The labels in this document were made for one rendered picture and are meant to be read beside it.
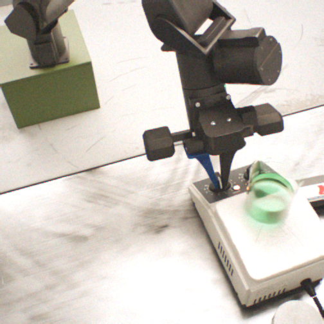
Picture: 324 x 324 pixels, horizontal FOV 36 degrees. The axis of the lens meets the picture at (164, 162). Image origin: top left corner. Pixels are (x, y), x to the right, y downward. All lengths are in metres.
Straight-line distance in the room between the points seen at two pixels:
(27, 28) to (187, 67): 0.26
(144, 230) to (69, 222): 0.12
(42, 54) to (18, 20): 0.07
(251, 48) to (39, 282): 0.43
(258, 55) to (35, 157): 0.43
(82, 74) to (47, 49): 0.07
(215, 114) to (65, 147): 0.32
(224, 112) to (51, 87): 0.33
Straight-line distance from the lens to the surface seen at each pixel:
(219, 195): 0.70
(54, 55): 0.80
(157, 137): 0.65
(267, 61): 0.58
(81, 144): 0.84
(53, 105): 0.86
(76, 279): 0.72
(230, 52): 0.59
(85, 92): 0.86
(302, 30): 1.06
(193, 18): 0.59
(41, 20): 0.74
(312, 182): 0.80
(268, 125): 0.66
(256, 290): 0.64
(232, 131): 0.59
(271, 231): 0.65
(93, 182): 0.79
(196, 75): 0.62
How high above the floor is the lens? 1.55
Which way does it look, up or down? 54 degrees down
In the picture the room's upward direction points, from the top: 2 degrees counter-clockwise
